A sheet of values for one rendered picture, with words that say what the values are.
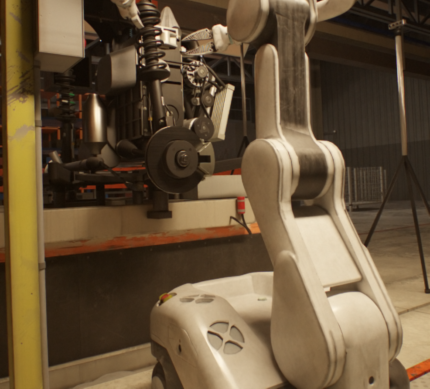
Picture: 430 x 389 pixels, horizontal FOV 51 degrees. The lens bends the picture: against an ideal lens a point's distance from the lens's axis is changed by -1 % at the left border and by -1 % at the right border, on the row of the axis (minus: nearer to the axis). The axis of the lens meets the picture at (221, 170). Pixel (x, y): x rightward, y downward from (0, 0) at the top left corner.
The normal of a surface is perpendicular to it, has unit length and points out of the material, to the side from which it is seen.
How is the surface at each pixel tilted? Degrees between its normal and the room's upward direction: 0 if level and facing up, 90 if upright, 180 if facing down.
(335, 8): 139
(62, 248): 90
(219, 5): 90
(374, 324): 65
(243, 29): 107
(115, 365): 90
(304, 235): 56
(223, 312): 38
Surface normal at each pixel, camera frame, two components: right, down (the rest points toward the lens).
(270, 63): -0.70, 0.01
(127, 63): 0.24, -0.04
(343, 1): -0.54, 0.74
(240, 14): -0.84, 0.01
